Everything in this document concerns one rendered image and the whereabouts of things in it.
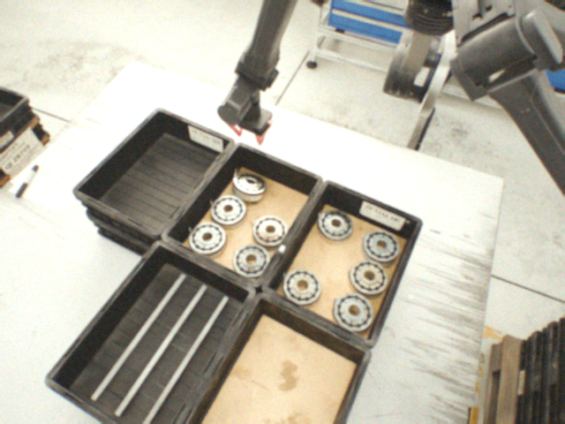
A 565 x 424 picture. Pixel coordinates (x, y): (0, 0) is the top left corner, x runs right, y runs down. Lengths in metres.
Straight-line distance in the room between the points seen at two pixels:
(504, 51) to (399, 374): 0.90
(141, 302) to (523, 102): 0.95
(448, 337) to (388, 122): 1.77
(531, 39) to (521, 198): 2.19
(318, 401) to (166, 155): 0.87
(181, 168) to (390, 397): 0.91
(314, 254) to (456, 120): 1.99
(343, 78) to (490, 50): 2.52
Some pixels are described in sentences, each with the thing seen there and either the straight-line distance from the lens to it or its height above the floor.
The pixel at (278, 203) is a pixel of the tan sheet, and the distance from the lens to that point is 1.29.
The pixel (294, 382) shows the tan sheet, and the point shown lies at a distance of 1.08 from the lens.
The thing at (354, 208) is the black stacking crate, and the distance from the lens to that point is 1.27.
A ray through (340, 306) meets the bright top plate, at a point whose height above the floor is 0.86.
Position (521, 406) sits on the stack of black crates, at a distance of 1.99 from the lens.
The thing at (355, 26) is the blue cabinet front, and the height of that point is 0.37.
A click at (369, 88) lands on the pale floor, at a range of 3.05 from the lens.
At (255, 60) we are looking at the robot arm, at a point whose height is 1.37.
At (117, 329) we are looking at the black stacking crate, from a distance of 1.17.
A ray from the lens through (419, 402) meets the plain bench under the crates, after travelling 1.28.
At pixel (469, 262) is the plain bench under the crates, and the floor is 0.70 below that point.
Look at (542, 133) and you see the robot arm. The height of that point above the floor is 1.49.
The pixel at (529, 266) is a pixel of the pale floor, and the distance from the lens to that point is 2.51.
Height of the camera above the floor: 1.89
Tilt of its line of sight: 56 degrees down
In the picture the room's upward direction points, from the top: 4 degrees clockwise
